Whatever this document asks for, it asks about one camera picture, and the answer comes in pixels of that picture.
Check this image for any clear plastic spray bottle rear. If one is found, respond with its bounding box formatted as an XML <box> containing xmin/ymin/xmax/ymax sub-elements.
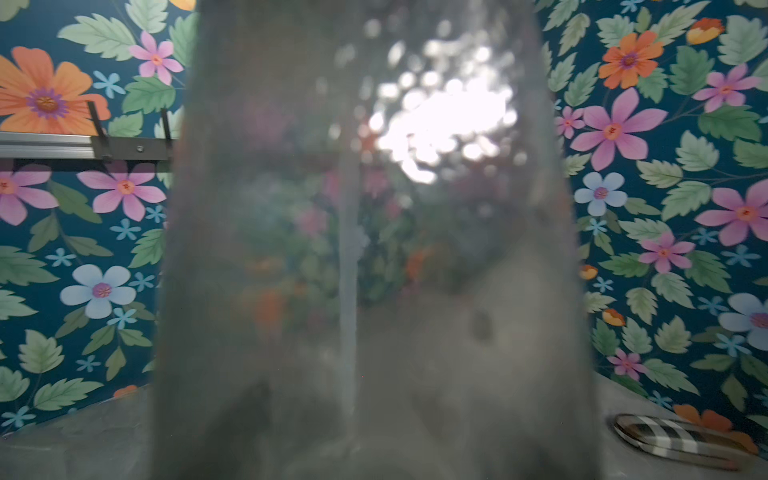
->
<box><xmin>150</xmin><ymin>1</ymin><xmax>601</xmax><ymax>479</ymax></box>

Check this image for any striped oblong case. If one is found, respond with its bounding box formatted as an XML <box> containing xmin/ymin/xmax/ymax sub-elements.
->
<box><xmin>610</xmin><ymin>414</ymin><xmax>758</xmax><ymax>472</ymax></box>

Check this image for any black metal ceiling bracket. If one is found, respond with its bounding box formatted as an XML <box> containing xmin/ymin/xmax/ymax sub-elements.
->
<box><xmin>1</xmin><ymin>108</ymin><xmax>175</xmax><ymax>162</ymax></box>

